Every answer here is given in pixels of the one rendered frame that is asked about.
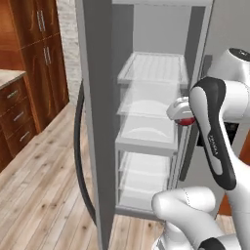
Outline dark grey straight door handle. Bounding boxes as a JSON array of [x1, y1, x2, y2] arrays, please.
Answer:
[[178, 54, 213, 183]]

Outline clear glass fridge shelf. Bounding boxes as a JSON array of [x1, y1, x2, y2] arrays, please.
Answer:
[[116, 51, 190, 87]]

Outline clear tall fridge drawer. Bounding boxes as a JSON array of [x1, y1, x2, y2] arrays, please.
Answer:
[[115, 149, 179, 213]]

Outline red round object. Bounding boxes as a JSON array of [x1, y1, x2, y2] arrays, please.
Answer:
[[175, 117, 196, 127]]

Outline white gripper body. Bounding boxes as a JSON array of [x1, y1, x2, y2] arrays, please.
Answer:
[[166, 96, 196, 122]]

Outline grey fridge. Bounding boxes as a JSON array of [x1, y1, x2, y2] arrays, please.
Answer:
[[75, 0, 250, 250]]

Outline grey open fridge door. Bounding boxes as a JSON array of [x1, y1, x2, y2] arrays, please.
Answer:
[[75, 0, 119, 250]]

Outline tall brown wooden cupboard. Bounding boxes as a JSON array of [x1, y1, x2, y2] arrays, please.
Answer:
[[0, 0, 70, 135]]

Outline clear fridge shelf with tray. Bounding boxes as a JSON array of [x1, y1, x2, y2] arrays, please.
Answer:
[[116, 80, 182, 119]]

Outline brown wooden drawer cabinet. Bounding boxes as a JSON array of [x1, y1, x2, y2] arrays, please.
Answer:
[[0, 69, 38, 174]]

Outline black curved fridge door handle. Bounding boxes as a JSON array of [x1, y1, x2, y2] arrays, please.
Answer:
[[73, 79, 99, 228]]

